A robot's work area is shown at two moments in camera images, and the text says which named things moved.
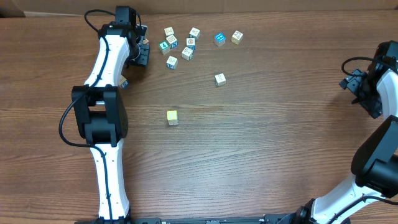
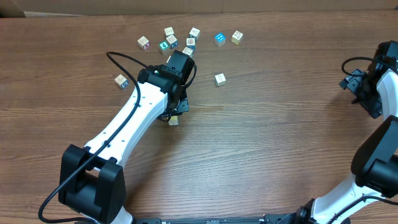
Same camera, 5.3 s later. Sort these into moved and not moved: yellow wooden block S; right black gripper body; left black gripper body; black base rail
Moved: left black gripper body
Not moved: black base rail; right black gripper body; yellow wooden block S
